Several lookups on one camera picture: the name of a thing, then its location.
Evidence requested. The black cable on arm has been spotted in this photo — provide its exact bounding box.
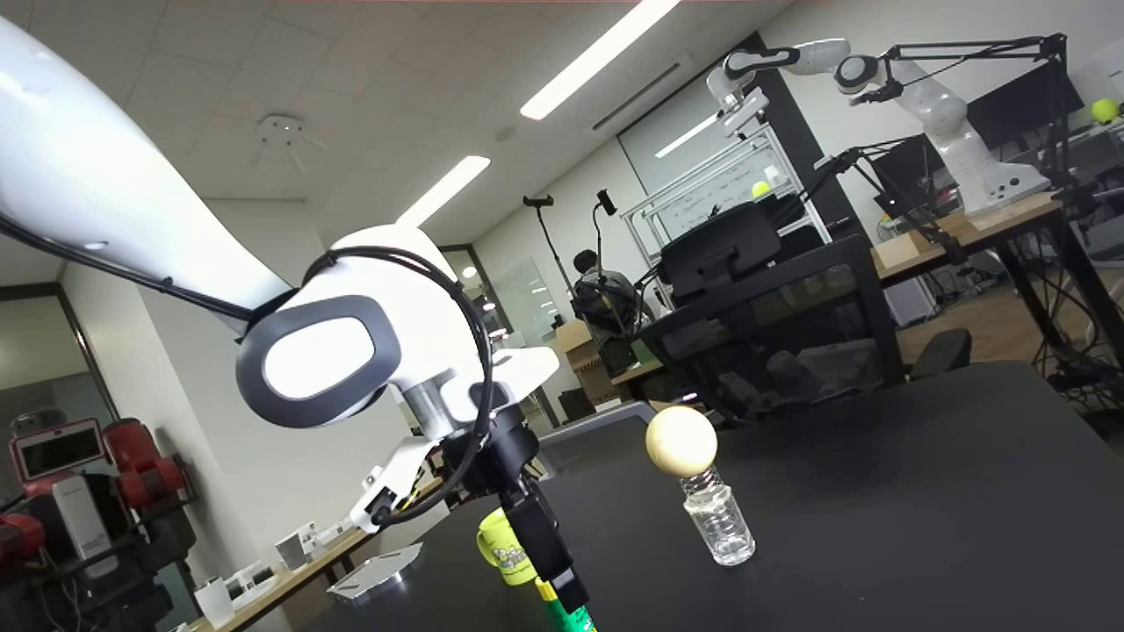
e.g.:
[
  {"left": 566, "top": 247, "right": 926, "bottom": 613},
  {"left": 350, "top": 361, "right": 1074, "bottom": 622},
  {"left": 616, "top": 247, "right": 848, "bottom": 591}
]
[{"left": 0, "top": 207, "right": 503, "bottom": 524}]

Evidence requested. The pale yellow ball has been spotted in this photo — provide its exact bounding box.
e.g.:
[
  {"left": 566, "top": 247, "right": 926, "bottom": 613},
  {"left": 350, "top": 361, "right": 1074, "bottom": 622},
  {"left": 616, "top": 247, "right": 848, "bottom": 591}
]
[{"left": 642, "top": 408, "right": 717, "bottom": 476}]

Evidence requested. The green and yellow glue stick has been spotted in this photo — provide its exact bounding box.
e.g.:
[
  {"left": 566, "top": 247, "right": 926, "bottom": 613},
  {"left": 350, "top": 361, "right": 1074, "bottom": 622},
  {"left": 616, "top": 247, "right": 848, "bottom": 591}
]
[{"left": 534, "top": 570, "right": 597, "bottom": 632}]

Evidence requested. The person in dark clothes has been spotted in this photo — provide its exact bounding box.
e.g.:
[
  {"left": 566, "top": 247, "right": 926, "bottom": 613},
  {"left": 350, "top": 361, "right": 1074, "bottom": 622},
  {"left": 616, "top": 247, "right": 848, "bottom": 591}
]
[{"left": 574, "top": 249, "right": 639, "bottom": 374}]

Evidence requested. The small clear glass jar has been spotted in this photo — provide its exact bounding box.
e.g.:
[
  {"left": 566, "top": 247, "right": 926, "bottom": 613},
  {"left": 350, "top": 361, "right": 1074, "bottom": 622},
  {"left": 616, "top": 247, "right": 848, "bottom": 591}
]
[{"left": 680, "top": 470, "right": 755, "bottom": 570}]

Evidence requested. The red machine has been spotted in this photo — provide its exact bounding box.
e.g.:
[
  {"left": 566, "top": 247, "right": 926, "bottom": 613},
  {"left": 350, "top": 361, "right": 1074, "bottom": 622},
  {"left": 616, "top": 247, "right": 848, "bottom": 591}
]
[{"left": 0, "top": 413, "right": 198, "bottom": 580}]

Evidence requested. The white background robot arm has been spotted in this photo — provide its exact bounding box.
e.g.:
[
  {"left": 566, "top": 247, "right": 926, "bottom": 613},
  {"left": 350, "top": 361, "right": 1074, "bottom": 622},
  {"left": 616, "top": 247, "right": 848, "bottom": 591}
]
[{"left": 706, "top": 35, "right": 1060, "bottom": 216}]

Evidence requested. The black metal shelf rack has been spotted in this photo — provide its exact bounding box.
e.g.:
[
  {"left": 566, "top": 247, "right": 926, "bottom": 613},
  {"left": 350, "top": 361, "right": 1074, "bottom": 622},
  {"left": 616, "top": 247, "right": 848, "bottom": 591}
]
[{"left": 636, "top": 47, "right": 909, "bottom": 423}]

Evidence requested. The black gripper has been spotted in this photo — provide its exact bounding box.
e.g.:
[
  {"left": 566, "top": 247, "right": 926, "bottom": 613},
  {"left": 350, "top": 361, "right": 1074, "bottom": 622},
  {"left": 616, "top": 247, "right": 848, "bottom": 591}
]
[{"left": 473, "top": 408, "right": 577, "bottom": 586}]

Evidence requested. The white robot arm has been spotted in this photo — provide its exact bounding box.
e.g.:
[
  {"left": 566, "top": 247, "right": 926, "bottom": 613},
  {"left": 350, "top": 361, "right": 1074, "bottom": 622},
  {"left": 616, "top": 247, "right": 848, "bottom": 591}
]
[{"left": 0, "top": 20, "right": 578, "bottom": 601}]

